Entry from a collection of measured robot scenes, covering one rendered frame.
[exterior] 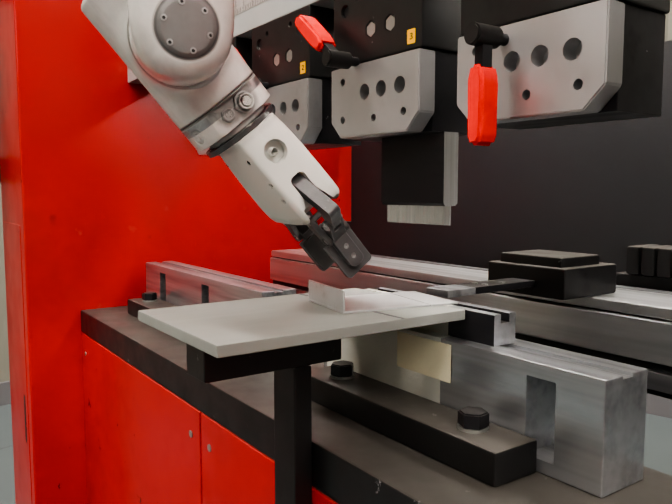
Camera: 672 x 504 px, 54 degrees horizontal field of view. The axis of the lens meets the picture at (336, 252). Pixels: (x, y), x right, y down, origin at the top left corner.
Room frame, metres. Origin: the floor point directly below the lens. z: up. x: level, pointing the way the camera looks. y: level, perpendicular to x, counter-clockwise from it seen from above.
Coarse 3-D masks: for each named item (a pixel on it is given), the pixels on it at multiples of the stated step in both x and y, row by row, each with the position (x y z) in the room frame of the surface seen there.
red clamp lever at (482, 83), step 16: (464, 32) 0.55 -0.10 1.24; (480, 32) 0.53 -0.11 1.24; (496, 32) 0.54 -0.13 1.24; (480, 48) 0.54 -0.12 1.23; (480, 64) 0.54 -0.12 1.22; (480, 80) 0.54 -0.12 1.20; (496, 80) 0.55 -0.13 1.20; (480, 96) 0.54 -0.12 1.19; (496, 96) 0.54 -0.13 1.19; (480, 112) 0.54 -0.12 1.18; (496, 112) 0.55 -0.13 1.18; (480, 128) 0.54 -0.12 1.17; (480, 144) 0.54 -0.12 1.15
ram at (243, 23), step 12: (276, 0) 0.88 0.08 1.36; (288, 0) 0.86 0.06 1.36; (300, 0) 0.83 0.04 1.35; (312, 0) 0.81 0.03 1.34; (324, 0) 0.80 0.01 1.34; (252, 12) 0.94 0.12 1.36; (264, 12) 0.91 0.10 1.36; (276, 12) 0.88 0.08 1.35; (288, 12) 0.86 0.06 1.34; (240, 24) 0.97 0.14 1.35; (252, 24) 0.94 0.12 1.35; (240, 36) 0.98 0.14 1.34; (132, 72) 1.36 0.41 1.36
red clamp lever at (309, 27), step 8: (304, 16) 0.76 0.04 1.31; (296, 24) 0.76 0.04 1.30; (304, 24) 0.75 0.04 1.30; (312, 24) 0.75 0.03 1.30; (320, 24) 0.76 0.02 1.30; (304, 32) 0.75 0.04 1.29; (312, 32) 0.74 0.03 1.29; (320, 32) 0.74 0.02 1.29; (312, 40) 0.74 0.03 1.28; (320, 40) 0.73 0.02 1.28; (328, 40) 0.73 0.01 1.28; (320, 48) 0.73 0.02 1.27; (328, 48) 0.72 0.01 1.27; (328, 56) 0.70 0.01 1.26; (336, 56) 0.71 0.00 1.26; (344, 56) 0.71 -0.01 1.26; (328, 64) 0.71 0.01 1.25; (336, 64) 0.71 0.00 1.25; (344, 64) 0.71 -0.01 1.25; (352, 64) 0.73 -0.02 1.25
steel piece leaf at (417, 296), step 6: (396, 294) 0.71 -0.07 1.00; (402, 294) 0.71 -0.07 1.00; (408, 294) 0.71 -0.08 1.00; (414, 294) 0.71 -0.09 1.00; (420, 294) 0.71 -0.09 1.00; (426, 294) 0.71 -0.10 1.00; (420, 300) 0.67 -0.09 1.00; (426, 300) 0.67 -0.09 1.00; (432, 300) 0.67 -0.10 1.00; (438, 300) 0.67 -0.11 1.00; (444, 300) 0.67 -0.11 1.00; (450, 300) 0.67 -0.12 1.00
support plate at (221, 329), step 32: (352, 288) 0.77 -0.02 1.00; (160, 320) 0.58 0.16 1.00; (192, 320) 0.58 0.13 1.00; (224, 320) 0.58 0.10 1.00; (256, 320) 0.58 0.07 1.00; (288, 320) 0.58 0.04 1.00; (320, 320) 0.58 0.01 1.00; (352, 320) 0.58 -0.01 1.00; (384, 320) 0.58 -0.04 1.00; (416, 320) 0.60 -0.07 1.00; (448, 320) 0.62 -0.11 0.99; (224, 352) 0.48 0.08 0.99
